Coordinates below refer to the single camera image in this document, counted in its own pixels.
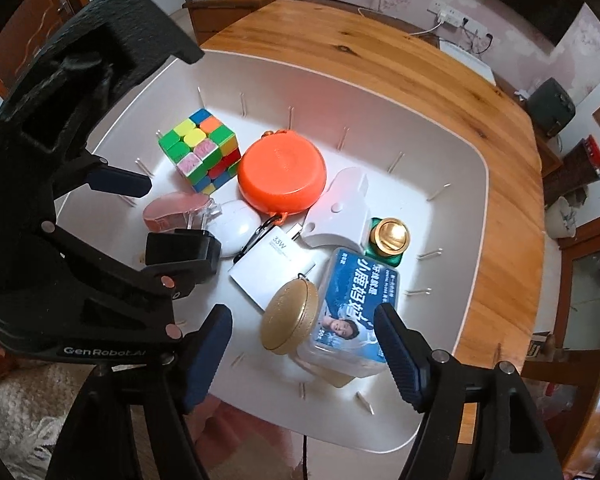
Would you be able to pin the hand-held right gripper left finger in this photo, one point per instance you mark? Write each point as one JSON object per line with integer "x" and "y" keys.
{"x": 207, "y": 355}

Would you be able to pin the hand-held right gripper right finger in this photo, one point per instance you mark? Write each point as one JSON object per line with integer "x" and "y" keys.
{"x": 397, "y": 355}

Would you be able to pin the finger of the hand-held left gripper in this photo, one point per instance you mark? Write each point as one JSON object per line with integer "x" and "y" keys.
{"x": 180, "y": 280}
{"x": 120, "y": 182}

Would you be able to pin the black charger plug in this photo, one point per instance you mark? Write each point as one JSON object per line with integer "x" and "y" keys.
{"x": 177, "y": 246}

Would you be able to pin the pink case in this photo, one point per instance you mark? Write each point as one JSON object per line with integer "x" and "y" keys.
{"x": 172, "y": 210}

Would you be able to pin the white earbud case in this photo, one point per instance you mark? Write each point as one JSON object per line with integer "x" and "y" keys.
{"x": 235, "y": 227}

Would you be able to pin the clear box with blue label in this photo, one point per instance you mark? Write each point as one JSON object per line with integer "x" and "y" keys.
{"x": 355, "y": 290}

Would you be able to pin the metal carabiner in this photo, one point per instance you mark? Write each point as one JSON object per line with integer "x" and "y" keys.
{"x": 255, "y": 240}

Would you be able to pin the colourful puzzle cube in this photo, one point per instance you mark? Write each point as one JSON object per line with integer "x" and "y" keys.
{"x": 200, "y": 152}

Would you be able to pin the gold round compact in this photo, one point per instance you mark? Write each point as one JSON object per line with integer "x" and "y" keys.
{"x": 287, "y": 317}

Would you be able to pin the white charger plug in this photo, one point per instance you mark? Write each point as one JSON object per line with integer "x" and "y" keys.
{"x": 270, "y": 265}

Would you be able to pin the green bottle with gold cap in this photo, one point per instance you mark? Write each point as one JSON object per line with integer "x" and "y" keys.
{"x": 389, "y": 237}

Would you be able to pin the orange round case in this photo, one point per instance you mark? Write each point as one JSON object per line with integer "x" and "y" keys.
{"x": 280, "y": 170}

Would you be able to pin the white plastic holder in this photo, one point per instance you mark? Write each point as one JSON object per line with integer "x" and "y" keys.
{"x": 337, "y": 210}

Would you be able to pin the white plastic tray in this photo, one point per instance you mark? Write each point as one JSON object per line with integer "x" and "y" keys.
{"x": 405, "y": 185}

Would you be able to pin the cardboard box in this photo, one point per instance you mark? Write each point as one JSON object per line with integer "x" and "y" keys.
{"x": 540, "y": 347}

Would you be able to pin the wooden framed glass door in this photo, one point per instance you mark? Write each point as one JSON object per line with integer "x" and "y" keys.
{"x": 580, "y": 290}

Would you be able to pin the wooden side cabinet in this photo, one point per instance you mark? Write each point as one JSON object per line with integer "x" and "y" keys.
{"x": 240, "y": 5}

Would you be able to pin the white bucket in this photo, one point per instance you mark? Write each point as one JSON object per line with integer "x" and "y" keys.
{"x": 562, "y": 217}

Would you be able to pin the dark patterned tall vase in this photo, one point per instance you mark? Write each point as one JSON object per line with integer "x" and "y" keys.
{"x": 577, "y": 172}

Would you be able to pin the red lid container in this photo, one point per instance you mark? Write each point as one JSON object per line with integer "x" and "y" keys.
{"x": 595, "y": 150}

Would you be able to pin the small white figurine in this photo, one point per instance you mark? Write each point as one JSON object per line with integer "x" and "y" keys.
{"x": 522, "y": 94}

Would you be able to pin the dark air fryer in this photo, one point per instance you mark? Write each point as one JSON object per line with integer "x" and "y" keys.
{"x": 550, "y": 105}

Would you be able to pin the white set-top box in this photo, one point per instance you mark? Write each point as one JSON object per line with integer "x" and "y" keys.
{"x": 467, "y": 57}

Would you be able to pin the white wall socket panel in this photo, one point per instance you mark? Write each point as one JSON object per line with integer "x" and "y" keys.
{"x": 450, "y": 14}

